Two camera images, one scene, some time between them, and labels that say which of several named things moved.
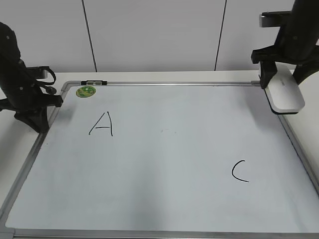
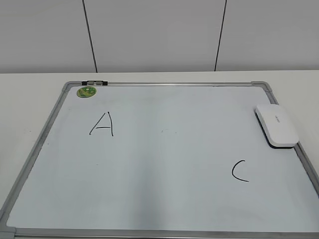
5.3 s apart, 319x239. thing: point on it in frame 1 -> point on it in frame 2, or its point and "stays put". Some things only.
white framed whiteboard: x=166 y=160 stays put
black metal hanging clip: x=93 y=82 stays put
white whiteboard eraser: x=283 y=93 -> x=278 y=130
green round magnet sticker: x=86 y=91 stays put
